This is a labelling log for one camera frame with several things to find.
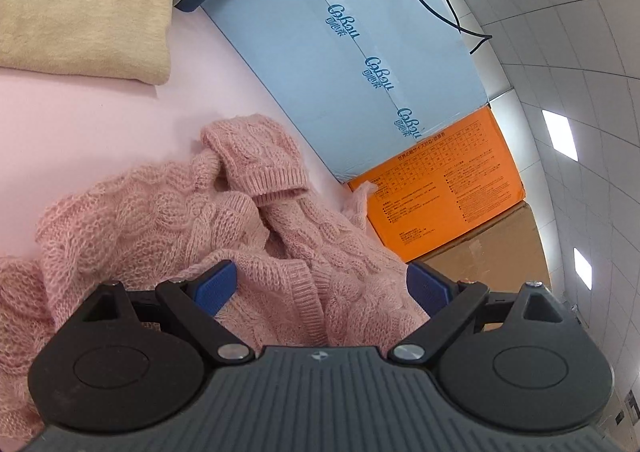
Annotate pink cable-knit sweater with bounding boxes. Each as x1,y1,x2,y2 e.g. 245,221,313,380
1,115,427,444

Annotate beige folded sweater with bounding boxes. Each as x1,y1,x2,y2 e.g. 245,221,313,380
1,0,174,86

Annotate light blue cardboard box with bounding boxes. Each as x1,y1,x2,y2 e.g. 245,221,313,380
204,0,487,182

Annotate large brown cardboard box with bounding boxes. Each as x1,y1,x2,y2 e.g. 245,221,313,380
419,201,551,293

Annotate orange cardboard box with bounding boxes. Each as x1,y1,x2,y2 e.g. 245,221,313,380
348,106,525,262

